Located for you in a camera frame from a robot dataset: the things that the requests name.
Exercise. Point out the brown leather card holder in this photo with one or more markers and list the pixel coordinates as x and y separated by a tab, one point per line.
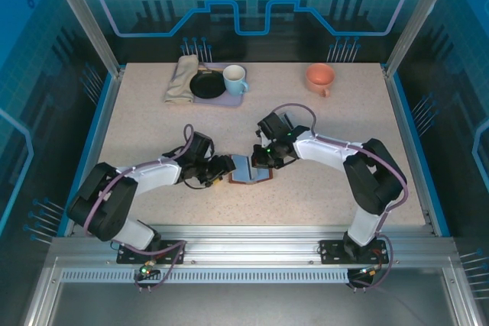
240	167

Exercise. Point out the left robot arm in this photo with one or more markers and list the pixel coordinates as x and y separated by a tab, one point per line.
153	177

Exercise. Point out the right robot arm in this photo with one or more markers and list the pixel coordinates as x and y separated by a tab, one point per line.
324	150

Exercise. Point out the lavender tray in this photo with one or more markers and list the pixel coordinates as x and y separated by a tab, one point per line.
217	102

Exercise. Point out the light blue mug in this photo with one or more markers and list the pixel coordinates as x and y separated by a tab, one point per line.
234	83

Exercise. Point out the orange cup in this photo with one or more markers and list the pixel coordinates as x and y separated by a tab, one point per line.
319	81

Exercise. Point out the black plate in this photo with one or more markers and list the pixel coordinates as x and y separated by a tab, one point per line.
206	85

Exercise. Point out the beige folded cloth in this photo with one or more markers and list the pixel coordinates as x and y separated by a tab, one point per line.
181	81

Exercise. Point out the small green-lit circuit board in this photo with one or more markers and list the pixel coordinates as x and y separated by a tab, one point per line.
368	272
147	269

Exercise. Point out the aluminium front rail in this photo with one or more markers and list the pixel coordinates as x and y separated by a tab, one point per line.
248	242

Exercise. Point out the aluminium side rail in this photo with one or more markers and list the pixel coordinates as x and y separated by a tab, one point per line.
410	150
97	142

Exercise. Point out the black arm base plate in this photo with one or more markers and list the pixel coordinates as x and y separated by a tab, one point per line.
332	251
126	255

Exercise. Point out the aluminium frame post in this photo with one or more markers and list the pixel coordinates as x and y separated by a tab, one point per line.
88	24
420	17

